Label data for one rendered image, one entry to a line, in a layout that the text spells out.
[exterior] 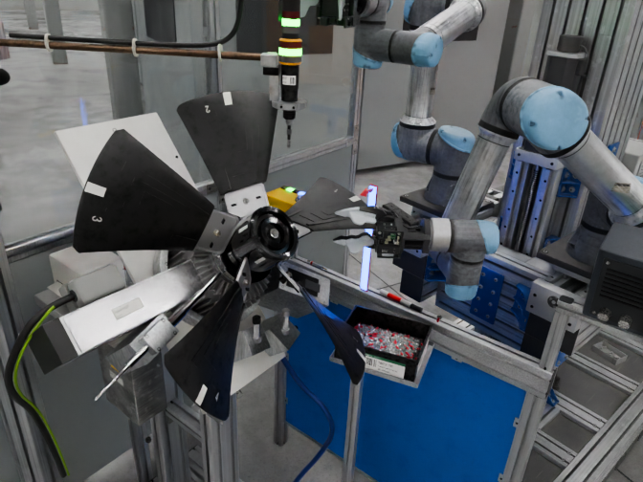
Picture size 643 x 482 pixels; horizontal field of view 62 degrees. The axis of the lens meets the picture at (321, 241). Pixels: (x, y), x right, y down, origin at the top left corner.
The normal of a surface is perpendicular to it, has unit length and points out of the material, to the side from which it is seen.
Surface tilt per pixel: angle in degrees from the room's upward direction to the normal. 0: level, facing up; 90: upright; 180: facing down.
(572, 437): 0
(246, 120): 46
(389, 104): 90
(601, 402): 0
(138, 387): 90
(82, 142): 50
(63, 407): 90
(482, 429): 90
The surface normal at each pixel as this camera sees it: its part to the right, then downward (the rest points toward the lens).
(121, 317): 0.63, -0.33
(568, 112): 0.07, 0.38
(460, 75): 0.50, 0.41
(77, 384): 0.78, 0.31
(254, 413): 0.04, -0.89
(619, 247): -0.11, -0.78
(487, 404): -0.62, 0.33
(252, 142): 0.04, -0.29
